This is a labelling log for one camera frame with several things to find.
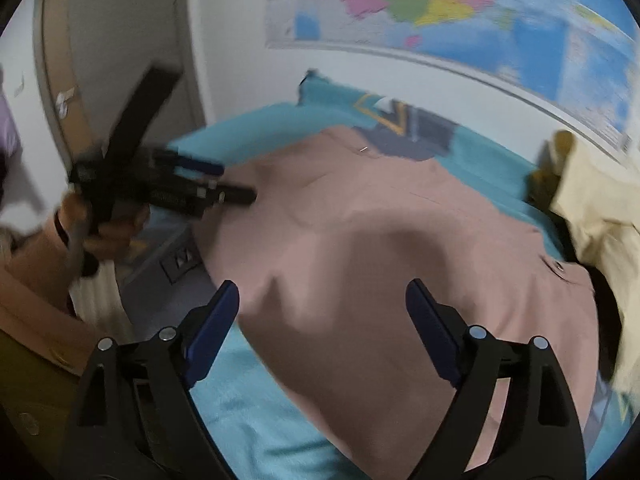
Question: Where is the pink jacket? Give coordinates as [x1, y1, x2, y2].
[195, 126, 599, 479]

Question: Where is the orange brown sleeve forearm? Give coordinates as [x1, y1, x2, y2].
[1, 221, 101, 479]

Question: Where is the person's left hand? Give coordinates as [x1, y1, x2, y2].
[58, 192, 150, 261]

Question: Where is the teal patterned bed sheet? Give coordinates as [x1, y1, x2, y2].
[119, 70, 640, 480]

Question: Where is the purple hanging garment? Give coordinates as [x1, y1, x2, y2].
[0, 88, 22, 158]

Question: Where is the brown wooden door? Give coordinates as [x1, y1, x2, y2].
[34, 0, 205, 165]

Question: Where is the cream yellow garment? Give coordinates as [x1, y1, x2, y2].
[528, 130, 639, 400]

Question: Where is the colourful wall map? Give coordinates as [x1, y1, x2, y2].
[266, 0, 639, 148]

